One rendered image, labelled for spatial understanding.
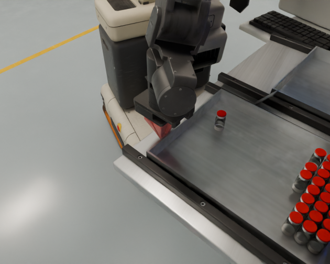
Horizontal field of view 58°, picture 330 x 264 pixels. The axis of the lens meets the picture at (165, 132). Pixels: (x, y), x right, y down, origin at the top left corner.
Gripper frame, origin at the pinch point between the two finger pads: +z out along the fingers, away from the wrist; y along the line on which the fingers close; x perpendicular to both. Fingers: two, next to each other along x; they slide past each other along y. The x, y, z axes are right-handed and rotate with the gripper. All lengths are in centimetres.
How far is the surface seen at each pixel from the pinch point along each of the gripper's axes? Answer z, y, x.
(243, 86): 0.5, 3.5, 26.2
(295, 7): 6, -11, 93
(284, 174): 2.4, 22.9, 9.6
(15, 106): 90, -151, 17
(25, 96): 90, -155, 28
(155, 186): 2.8, 5.8, -9.0
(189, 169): 2.5, 8.4, -1.7
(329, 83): 2.1, 18.6, 44.6
